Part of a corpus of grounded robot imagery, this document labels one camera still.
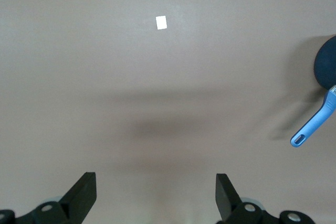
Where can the small white paper sticker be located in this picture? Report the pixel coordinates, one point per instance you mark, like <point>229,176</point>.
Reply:
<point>161,22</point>

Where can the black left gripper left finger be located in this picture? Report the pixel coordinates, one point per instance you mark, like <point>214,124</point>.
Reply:
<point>76,203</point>

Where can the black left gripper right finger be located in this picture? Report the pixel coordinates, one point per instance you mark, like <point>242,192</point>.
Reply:
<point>231,205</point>

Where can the brown table cover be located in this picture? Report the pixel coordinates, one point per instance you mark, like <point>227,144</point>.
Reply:
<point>78,77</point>

